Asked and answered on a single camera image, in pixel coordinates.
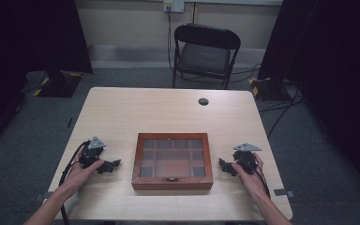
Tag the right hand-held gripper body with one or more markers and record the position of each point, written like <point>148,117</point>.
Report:
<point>246,158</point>

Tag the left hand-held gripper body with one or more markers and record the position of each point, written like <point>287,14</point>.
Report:
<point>91,152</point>

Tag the wooden box with glass lid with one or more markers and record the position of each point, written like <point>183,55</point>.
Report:
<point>172,162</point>

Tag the person's right hand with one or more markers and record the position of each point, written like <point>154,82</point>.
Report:
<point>251,179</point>

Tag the person's left hand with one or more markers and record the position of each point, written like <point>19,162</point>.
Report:
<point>82,172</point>

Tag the black stand base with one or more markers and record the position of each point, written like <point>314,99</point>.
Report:
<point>267,89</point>
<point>59,82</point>

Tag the black folding chair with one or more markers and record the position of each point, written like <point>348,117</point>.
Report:
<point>205,54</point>

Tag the black curtain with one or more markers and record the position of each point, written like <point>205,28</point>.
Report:
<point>33,47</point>
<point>328,78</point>

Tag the wall power outlet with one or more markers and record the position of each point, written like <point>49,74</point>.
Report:
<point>173,5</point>

